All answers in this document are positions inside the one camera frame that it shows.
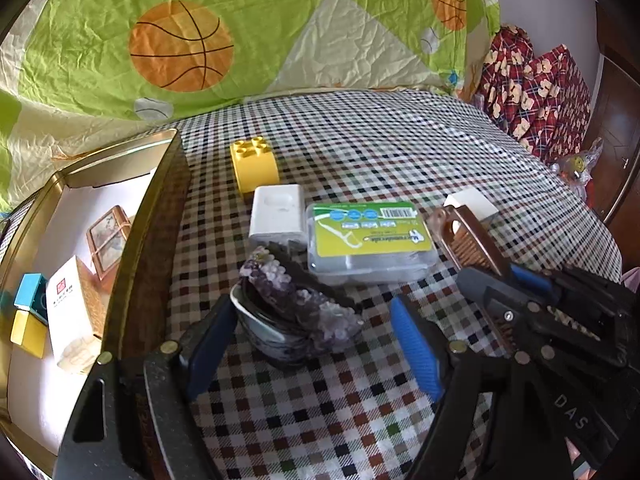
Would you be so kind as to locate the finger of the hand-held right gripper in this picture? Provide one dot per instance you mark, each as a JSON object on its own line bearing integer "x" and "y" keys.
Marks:
{"x": 532, "y": 281}
{"x": 495, "y": 297}

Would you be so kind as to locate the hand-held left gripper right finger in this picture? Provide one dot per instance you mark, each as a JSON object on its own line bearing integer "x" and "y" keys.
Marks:
{"x": 415, "y": 345}

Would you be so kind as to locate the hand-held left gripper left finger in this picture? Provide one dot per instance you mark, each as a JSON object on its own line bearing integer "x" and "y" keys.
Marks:
{"x": 210, "y": 355}

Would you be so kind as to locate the brown comb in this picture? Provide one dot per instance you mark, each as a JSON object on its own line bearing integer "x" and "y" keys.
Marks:
{"x": 472, "y": 245}

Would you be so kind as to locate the purple crystal cluster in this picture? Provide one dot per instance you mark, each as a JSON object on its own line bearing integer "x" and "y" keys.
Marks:
{"x": 295, "y": 315}

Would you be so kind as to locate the white toy block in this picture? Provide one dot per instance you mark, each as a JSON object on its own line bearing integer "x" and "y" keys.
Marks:
{"x": 475, "y": 205}

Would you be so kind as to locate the clear floss pick box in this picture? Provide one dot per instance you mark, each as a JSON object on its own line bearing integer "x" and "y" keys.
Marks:
{"x": 367, "y": 242}

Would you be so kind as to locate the gold tin box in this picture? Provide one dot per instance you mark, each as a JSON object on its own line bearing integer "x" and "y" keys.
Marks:
{"x": 145, "y": 240}

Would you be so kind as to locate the white card box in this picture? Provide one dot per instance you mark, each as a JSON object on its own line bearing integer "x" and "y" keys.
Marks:
{"x": 70, "y": 310}

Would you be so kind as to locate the rose gold photo frame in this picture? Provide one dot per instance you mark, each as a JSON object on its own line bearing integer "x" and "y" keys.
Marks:
{"x": 107, "y": 240}

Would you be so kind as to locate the white phone charger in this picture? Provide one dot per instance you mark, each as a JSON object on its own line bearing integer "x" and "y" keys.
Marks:
{"x": 277, "y": 215}

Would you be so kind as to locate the yellow cube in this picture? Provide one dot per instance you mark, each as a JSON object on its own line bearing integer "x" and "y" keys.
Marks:
{"x": 27, "y": 334}

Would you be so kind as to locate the blue cube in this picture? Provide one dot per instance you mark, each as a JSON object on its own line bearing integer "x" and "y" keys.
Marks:
{"x": 30, "y": 291}

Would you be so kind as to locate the yellow toy brick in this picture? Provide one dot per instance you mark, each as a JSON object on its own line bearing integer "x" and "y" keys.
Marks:
{"x": 255, "y": 167}

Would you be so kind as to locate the plastic bag with yellow toy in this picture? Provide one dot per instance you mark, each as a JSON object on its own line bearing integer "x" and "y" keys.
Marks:
{"x": 577, "y": 165}

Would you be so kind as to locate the brown wooden door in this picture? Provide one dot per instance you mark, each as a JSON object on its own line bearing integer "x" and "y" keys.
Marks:
{"x": 615, "y": 130}

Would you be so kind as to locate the red bear print cloth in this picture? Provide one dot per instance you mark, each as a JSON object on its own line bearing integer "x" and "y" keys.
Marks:
{"x": 535, "y": 95}

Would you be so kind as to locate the checked tablecloth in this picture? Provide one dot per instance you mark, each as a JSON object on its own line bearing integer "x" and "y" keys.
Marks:
{"x": 350, "y": 150}

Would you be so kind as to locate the green ball print sheet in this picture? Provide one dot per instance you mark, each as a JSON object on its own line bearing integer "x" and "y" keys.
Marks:
{"x": 300, "y": 35}

